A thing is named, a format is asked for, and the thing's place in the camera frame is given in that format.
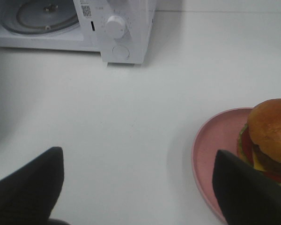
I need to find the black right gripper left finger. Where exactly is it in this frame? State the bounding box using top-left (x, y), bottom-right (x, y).
top-left (0, 147), bottom-right (65, 225)

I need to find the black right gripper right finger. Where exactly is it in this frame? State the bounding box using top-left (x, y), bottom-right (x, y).
top-left (212, 150), bottom-right (281, 225)

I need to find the toy hamburger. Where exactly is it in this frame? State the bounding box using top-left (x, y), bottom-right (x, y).
top-left (237, 98), bottom-right (281, 186)

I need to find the pink round plate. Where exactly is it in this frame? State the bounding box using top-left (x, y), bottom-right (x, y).
top-left (191, 107), bottom-right (251, 224)

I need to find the round white door button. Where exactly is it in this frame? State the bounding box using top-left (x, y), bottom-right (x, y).
top-left (112, 45), bottom-right (130, 60)

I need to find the white microwave knob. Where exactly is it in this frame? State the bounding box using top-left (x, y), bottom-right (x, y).
top-left (105, 15), bottom-right (127, 39)

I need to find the glass microwave turntable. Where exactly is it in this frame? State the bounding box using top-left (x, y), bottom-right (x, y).
top-left (0, 0), bottom-right (79, 35)

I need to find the white microwave oven body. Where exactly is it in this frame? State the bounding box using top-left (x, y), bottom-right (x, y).
top-left (0, 0), bottom-right (156, 64)

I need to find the white warning label sticker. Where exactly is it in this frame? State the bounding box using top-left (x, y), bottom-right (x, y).
top-left (80, 0), bottom-right (91, 18)

